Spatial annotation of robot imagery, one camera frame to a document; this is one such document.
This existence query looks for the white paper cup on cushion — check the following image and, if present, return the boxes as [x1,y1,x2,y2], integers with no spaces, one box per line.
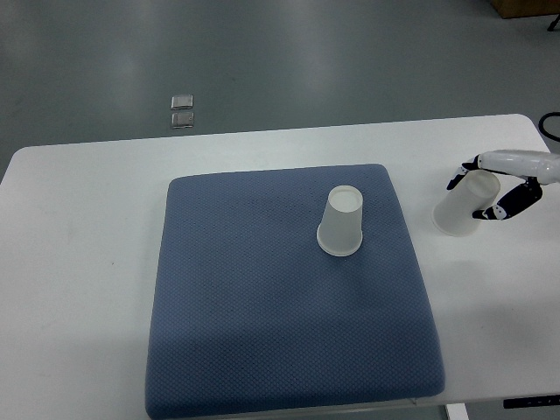
[316,185,363,257]

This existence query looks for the black tripod leg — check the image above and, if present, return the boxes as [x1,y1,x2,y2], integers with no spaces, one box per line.
[547,15,560,32]

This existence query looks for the black table control panel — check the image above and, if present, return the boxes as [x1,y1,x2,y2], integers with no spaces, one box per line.
[502,395,560,410]

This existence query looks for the blue fabric cushion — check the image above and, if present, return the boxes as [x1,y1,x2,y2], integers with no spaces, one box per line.
[145,164,445,419]

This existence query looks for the brown box corner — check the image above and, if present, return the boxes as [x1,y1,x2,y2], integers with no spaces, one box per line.
[490,0,559,19]

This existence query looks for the black cable loop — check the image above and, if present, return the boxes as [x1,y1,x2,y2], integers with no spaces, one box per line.
[537,112,560,142]

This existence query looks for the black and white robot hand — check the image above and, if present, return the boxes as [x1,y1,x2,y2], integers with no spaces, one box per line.
[446,150,559,221]

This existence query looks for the upper metal floor plate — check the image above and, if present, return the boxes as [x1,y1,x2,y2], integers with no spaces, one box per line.
[171,94,193,110]

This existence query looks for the white table leg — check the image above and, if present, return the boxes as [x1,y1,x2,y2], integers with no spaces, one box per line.
[444,403,469,420]

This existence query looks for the white paper cup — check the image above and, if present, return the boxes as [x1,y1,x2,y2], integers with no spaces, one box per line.
[316,185,363,257]
[432,170,501,236]

